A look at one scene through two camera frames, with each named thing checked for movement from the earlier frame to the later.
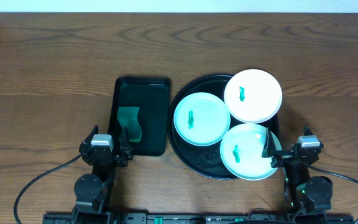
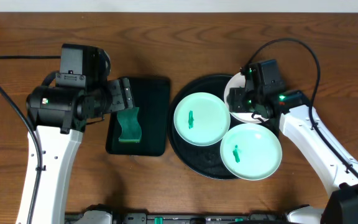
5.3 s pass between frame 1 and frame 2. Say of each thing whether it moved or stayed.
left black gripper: moved
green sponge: stayed
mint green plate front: stayed
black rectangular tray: stayed
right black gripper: moved
